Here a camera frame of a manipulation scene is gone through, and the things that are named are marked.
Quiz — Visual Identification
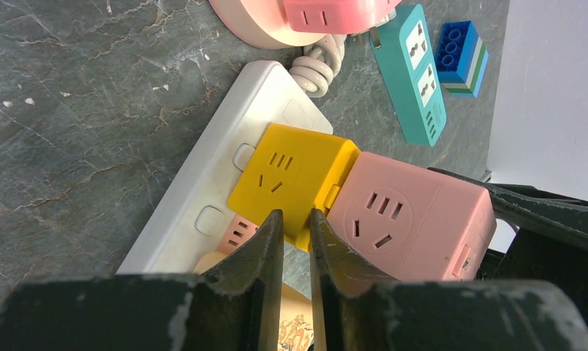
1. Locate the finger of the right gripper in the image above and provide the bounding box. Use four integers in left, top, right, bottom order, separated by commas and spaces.
431, 167, 588, 251

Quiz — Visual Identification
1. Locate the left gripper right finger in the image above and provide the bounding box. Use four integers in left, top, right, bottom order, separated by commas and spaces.
310, 209, 588, 350

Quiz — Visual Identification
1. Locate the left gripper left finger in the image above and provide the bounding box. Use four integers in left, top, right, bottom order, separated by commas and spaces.
0, 210, 284, 350

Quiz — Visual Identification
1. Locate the pink cube plug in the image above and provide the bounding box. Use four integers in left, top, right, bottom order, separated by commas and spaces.
327, 152, 497, 282

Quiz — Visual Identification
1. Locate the yellow cube plug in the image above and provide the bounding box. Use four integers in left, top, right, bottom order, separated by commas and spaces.
227, 123, 361, 251

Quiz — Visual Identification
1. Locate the beige cube plug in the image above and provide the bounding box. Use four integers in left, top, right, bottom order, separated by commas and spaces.
192, 251, 315, 351

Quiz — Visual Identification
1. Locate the round pink socket base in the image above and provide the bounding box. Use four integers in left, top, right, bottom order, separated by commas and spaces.
209, 0, 324, 50

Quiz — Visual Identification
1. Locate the white power strip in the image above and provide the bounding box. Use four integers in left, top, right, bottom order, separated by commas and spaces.
117, 60, 333, 274

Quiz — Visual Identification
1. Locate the blue green toy block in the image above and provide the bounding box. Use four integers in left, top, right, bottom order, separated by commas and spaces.
434, 20, 489, 98

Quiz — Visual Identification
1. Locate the teal power strip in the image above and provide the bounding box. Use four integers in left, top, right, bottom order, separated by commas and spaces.
370, 4, 447, 146

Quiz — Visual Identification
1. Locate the pink adapter on round base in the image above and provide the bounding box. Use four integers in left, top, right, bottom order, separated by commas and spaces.
283, 0, 401, 34

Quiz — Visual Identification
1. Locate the white strip cord with plug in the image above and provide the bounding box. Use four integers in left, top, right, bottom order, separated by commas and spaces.
288, 29, 396, 99

